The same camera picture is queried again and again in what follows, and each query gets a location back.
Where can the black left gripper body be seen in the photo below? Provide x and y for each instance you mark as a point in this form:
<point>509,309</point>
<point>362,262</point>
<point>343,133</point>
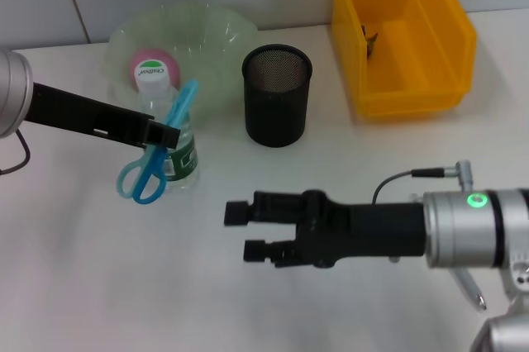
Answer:
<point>82,114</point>

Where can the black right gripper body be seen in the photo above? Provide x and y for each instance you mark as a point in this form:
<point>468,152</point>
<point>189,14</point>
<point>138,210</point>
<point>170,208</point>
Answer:
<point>372,228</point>

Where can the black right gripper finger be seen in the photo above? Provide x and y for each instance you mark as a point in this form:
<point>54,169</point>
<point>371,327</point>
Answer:
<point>264,207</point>
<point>258,250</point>

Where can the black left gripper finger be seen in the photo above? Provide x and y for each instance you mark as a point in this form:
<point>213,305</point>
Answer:
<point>163,135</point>

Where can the blue scissors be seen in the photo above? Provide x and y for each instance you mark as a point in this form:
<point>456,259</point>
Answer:
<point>184,100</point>

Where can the clear water bottle green label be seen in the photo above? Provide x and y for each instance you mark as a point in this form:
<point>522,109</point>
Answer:
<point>151,75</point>

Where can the pink peach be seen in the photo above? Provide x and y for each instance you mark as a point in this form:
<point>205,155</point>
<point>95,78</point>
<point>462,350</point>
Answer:
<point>153,54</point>

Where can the translucent green plastic fruit plate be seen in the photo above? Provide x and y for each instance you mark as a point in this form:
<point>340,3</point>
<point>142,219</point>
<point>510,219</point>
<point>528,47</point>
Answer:
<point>206,50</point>

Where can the black mesh pen holder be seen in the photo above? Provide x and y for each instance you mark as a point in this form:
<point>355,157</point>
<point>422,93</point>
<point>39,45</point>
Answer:
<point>277,112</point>

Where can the silver white pen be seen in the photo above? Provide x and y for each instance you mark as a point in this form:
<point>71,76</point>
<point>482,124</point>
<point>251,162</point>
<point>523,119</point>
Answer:
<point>473,290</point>

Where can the yellow plastic bin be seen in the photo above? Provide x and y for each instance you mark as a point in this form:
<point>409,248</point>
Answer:
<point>413,71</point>

